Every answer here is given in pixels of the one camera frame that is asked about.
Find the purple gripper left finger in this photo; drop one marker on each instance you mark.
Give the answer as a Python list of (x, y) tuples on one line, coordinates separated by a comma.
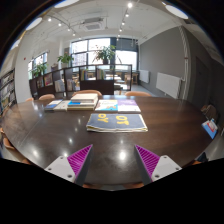
[(73, 168)]

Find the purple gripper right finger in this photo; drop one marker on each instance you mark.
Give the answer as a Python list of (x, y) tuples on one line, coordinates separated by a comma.
[(153, 167)]

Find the folded navy yellow towel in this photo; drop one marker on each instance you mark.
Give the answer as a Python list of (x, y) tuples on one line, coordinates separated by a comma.
[(101, 122)]

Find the pale book beside stack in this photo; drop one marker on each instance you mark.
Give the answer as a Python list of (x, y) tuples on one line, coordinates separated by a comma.
[(62, 106)]

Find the stack of books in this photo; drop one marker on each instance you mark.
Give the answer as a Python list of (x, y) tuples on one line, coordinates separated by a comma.
[(83, 101)]

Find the blue grey book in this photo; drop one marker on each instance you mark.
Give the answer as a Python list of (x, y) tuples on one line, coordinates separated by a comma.
[(52, 105)]

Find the purple white book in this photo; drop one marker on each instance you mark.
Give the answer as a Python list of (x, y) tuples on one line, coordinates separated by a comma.
[(129, 106)]

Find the blue white book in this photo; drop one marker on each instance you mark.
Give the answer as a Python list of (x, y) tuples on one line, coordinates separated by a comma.
[(107, 105)]

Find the blue card at right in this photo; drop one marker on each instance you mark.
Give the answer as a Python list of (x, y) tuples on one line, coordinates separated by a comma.
[(210, 127)]

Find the orange chair back left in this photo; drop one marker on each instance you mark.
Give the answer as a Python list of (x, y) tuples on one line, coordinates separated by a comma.
[(46, 97)]

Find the orange chair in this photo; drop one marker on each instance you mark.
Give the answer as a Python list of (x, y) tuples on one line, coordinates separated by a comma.
[(46, 97), (87, 92), (137, 93)]

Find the orange chair back right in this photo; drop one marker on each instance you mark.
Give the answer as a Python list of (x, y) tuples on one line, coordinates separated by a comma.
[(137, 93)]

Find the orange chair back centre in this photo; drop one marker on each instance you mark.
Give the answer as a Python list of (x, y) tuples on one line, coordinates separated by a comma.
[(87, 92)]

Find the dark open bookshelf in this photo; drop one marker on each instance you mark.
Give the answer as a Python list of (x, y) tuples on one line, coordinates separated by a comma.
[(105, 78)]

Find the left potted plant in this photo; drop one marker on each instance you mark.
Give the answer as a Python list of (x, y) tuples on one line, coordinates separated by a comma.
[(65, 60)]

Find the large potted plant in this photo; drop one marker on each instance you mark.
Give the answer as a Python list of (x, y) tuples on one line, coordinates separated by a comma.
[(105, 54)]

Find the ceiling air conditioner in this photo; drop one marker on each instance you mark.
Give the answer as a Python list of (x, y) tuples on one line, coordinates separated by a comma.
[(92, 24)]

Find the white wall radiator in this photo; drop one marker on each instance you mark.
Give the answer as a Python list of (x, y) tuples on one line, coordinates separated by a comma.
[(168, 84)]

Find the wall bookshelf at left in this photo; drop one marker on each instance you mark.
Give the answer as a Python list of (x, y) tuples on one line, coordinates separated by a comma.
[(7, 90)]

